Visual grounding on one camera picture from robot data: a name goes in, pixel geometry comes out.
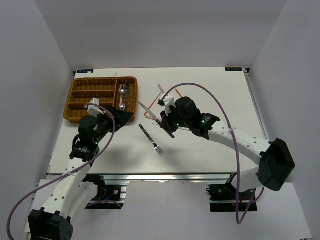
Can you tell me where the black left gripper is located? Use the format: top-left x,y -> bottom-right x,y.
92,105 -> 134,144

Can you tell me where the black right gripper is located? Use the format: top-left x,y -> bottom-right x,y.
160,106 -> 191,134

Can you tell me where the black handled spoon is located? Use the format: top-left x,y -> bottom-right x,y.
119,84 -> 130,111

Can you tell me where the black handled knife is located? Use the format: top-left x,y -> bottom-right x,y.
138,101 -> 161,125

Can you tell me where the black handled fork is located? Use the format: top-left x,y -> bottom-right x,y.
139,124 -> 164,156

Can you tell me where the pink handled spoon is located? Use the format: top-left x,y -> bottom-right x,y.
117,84 -> 129,111

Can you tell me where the pink handled knife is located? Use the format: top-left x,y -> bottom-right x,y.
157,84 -> 165,94

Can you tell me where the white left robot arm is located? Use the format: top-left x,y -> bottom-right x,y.
28,106 -> 134,240

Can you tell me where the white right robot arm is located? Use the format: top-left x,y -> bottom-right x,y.
158,96 -> 296,200

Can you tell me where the woven wicker cutlery tray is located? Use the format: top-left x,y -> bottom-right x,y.
63,76 -> 138,124

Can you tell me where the blue label left corner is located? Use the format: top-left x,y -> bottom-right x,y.
76,69 -> 94,74

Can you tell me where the blue label corner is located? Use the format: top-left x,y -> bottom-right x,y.
76,69 -> 94,74
224,67 -> 243,72

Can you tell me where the blue label right corner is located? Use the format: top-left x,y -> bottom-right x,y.
224,67 -> 243,72

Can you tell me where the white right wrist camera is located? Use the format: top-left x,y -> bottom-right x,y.
157,93 -> 175,116

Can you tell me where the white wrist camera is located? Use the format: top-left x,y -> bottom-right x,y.
157,93 -> 175,116
84,97 -> 103,117

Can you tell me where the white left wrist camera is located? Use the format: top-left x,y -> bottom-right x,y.
84,97 -> 103,117

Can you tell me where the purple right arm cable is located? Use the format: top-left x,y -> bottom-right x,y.
159,83 -> 265,225

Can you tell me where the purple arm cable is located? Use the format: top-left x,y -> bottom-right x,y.
5,102 -> 116,240
159,83 -> 265,225

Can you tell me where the aluminium table edge rail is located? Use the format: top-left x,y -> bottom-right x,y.
46,171 -> 237,183

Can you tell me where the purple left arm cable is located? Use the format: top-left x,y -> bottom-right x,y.
5,102 -> 116,240

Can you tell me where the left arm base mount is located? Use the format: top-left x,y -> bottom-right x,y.
82,174 -> 127,210

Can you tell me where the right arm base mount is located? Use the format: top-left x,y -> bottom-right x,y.
206,173 -> 254,213

